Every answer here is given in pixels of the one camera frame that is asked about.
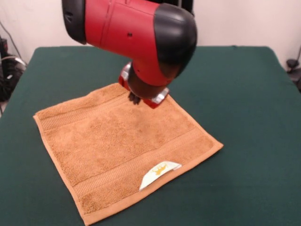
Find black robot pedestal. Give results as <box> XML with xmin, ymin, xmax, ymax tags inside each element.
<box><xmin>176</xmin><ymin>0</ymin><xmax>196</xmax><ymax>17</ymax></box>

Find tan terry towel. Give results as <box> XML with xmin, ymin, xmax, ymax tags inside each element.
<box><xmin>32</xmin><ymin>82</ymin><xmax>224</xmax><ymax>226</ymax></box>

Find dark green table cloth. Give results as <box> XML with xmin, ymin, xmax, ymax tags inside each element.
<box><xmin>0</xmin><ymin>46</ymin><xmax>301</xmax><ymax>226</ymax></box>

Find dark grey stand base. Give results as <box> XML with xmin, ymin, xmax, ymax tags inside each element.
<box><xmin>286</xmin><ymin>58</ymin><xmax>301</xmax><ymax>92</ymax></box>

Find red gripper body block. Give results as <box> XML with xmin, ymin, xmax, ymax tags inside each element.
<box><xmin>118</xmin><ymin>70</ymin><xmax>165</xmax><ymax>110</ymax></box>

